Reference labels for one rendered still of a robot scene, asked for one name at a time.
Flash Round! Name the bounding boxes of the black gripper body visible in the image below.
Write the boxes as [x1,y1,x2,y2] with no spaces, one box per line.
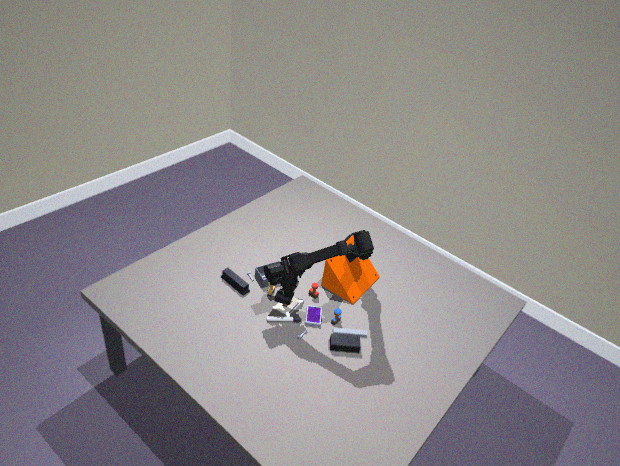
[274,275,298,305]

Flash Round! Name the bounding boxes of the cream paper card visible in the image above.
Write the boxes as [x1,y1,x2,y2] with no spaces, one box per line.
[273,296,303,317]

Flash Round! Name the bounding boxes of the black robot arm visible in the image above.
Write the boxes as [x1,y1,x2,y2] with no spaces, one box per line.
[264,230,374,287]

